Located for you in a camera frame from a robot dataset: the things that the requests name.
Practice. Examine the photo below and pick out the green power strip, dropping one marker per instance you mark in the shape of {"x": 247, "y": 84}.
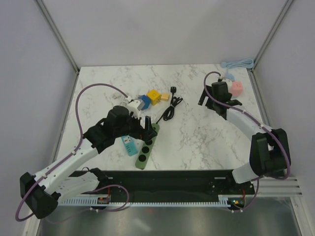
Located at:
{"x": 145, "y": 153}

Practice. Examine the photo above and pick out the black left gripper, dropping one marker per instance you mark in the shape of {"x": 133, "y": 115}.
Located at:
{"x": 148, "y": 132}

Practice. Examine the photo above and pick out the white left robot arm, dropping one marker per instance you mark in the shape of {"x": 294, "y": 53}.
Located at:
{"x": 43, "y": 191}

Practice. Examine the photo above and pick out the yellow plug adapter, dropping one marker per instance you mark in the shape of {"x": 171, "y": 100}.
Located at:
{"x": 164, "y": 97}

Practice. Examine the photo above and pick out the white cable duct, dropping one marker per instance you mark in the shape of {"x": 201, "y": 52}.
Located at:
{"x": 95, "y": 201}

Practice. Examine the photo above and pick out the pink cube socket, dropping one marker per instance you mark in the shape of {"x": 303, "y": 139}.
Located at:
{"x": 236, "y": 89}

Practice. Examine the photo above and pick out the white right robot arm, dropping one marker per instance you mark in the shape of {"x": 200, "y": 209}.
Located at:
{"x": 269, "y": 152}

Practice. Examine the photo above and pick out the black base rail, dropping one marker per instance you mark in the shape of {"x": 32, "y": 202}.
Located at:
{"x": 168, "y": 186}

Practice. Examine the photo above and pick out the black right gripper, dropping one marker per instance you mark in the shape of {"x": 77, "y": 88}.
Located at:
{"x": 202, "y": 98}

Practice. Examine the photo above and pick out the light blue power strip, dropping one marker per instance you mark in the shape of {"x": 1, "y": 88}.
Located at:
{"x": 229, "y": 76}

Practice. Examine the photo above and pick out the blue cube socket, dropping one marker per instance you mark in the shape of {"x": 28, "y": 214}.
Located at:
{"x": 146, "y": 102}

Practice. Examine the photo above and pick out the teal power strip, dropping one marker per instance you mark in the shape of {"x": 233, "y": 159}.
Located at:
{"x": 129, "y": 145}

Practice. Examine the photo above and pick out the yellow cube socket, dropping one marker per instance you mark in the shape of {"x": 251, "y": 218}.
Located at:
{"x": 154, "y": 96}

